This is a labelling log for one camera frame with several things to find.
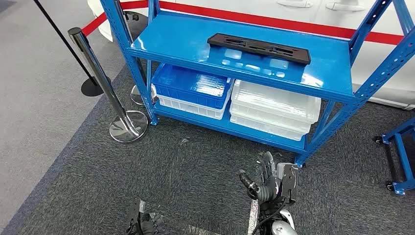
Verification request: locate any blue metal cart frame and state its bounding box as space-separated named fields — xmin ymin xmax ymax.
xmin=372 ymin=117 xmax=415 ymax=196

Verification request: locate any blue plastic crate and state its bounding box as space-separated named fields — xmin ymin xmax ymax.
xmin=151 ymin=63 xmax=235 ymax=110

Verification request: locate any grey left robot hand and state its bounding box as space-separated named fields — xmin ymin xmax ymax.
xmin=136 ymin=212 xmax=166 ymax=235

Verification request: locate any thin black stanchion post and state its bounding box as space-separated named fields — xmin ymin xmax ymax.
xmin=32 ymin=0 xmax=112 ymax=97

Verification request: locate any red barrier belt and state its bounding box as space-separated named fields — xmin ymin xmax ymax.
xmin=120 ymin=0 xmax=405 ymax=46
xmin=81 ymin=12 xmax=108 ymax=37

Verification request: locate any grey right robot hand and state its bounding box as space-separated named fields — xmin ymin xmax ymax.
xmin=239 ymin=151 xmax=279 ymax=199

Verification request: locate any white car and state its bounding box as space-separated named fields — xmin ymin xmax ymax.
xmin=87 ymin=0 xmax=415 ymax=111

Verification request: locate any pale floor tape strip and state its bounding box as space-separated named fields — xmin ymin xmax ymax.
xmin=248 ymin=198 xmax=259 ymax=235

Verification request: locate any white plastic crate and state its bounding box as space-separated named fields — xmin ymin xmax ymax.
xmin=155 ymin=94 xmax=232 ymax=120

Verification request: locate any chrome stanchion post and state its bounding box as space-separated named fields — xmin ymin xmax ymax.
xmin=67 ymin=27 xmax=149 ymax=143
xmin=113 ymin=0 xmax=159 ymax=107

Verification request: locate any white car door handle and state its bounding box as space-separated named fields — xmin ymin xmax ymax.
xmin=276 ymin=0 xmax=314 ymax=9
xmin=325 ymin=1 xmax=366 ymax=12

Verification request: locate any black slotted plastic panel part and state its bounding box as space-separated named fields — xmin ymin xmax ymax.
xmin=207 ymin=33 xmax=312 ymax=65

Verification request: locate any blue metal shelf rack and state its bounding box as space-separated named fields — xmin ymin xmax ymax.
xmin=99 ymin=0 xmax=415 ymax=167

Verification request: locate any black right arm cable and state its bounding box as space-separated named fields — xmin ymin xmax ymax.
xmin=251 ymin=196 xmax=289 ymax=235

